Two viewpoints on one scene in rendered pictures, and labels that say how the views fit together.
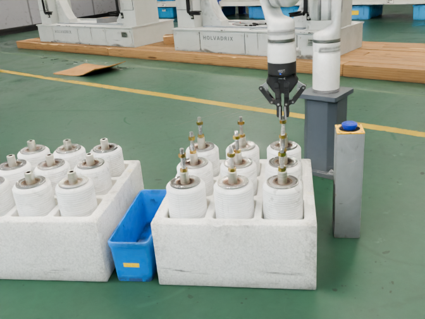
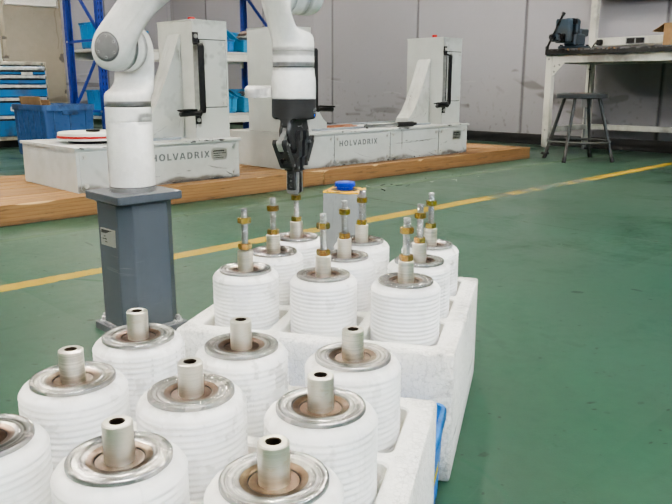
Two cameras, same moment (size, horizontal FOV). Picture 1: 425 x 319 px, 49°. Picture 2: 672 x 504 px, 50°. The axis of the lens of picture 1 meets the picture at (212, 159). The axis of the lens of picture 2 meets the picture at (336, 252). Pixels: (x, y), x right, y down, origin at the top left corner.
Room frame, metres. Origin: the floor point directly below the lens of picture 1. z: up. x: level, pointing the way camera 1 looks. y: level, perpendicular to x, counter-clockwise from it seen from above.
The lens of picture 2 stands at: (1.06, 1.03, 0.52)
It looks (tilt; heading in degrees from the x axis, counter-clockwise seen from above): 13 degrees down; 275
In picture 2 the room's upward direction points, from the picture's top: straight up
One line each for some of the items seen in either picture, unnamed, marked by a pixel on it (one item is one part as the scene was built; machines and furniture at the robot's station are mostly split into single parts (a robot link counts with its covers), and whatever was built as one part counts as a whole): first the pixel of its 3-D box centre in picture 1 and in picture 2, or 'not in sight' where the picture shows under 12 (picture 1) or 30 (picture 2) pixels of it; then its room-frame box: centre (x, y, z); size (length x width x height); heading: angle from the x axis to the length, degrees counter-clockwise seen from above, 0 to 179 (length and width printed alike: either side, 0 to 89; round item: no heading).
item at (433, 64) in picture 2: not in sight; (356, 94); (1.30, -3.38, 0.45); 1.51 x 0.57 x 0.74; 49
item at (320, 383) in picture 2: (30, 178); (320, 393); (1.12, 0.48, 0.26); 0.02 x 0.02 x 0.03
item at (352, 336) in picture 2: (72, 177); (352, 344); (1.10, 0.36, 0.26); 0.02 x 0.02 x 0.03
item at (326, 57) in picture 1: (326, 66); (130, 148); (1.61, -0.42, 0.39); 0.09 x 0.09 x 0.17; 49
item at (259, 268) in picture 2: (202, 147); (245, 269); (1.28, 0.03, 0.25); 0.08 x 0.08 x 0.01
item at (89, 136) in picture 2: not in sight; (93, 135); (2.40, -2.09, 0.29); 0.30 x 0.30 x 0.06
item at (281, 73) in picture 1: (282, 75); (294, 122); (1.24, -0.20, 0.45); 0.08 x 0.08 x 0.09
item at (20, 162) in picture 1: (12, 164); (119, 458); (1.26, 0.57, 0.25); 0.08 x 0.08 x 0.01
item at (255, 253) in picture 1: (241, 216); (344, 353); (1.14, -0.07, 0.09); 0.39 x 0.39 x 0.18; 79
